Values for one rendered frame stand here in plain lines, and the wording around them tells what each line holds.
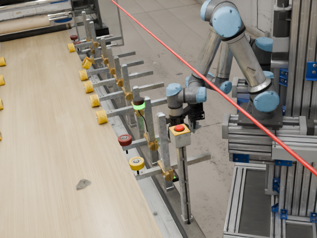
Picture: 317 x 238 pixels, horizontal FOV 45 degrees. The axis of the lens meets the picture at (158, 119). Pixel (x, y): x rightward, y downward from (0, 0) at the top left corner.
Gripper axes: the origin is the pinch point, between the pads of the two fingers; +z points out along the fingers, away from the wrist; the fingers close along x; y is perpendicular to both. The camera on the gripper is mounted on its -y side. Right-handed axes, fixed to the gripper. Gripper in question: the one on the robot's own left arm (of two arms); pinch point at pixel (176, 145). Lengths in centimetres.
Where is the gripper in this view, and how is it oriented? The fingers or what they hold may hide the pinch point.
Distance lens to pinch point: 204.2
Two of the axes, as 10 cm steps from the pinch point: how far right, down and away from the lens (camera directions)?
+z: 1.0, 8.7, 4.9
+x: 7.8, -3.7, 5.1
